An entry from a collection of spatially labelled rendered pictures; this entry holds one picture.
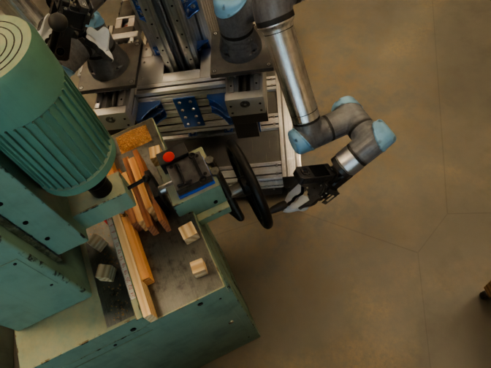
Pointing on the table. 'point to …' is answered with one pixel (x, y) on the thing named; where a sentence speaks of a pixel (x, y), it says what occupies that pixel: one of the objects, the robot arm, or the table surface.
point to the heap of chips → (133, 139)
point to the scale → (120, 259)
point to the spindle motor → (47, 116)
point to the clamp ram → (158, 191)
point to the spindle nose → (104, 188)
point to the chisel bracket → (78, 204)
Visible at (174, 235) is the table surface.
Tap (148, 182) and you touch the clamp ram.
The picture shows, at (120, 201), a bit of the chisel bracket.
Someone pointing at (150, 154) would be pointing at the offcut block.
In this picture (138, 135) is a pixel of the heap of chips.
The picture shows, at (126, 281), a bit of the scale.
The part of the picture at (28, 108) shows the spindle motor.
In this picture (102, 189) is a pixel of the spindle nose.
